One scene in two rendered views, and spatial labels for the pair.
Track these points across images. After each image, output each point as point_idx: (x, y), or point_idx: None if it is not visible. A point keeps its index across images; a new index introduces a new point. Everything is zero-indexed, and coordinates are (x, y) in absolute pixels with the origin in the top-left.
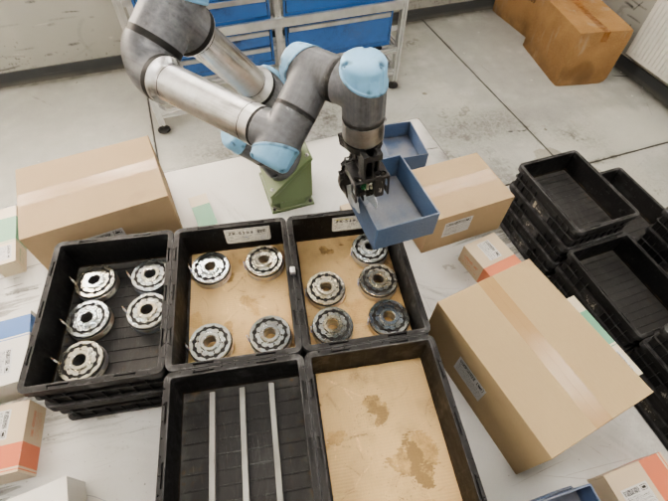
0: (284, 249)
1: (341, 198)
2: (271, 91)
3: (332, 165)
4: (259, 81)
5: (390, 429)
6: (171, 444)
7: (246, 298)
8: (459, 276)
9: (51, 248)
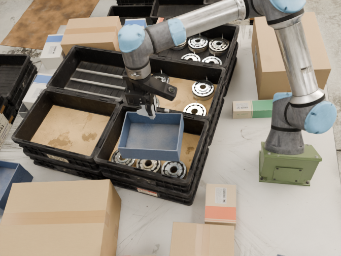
0: (184, 112)
1: (258, 204)
2: (294, 104)
3: (302, 214)
4: (295, 90)
5: (77, 138)
6: (118, 58)
7: (178, 102)
8: (144, 251)
9: (253, 32)
